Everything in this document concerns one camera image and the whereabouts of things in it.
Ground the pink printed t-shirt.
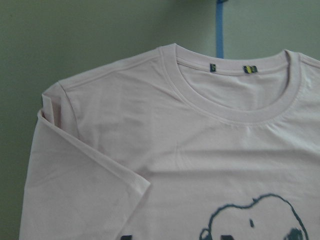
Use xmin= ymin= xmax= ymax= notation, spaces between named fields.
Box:
xmin=19 ymin=44 xmax=320 ymax=240

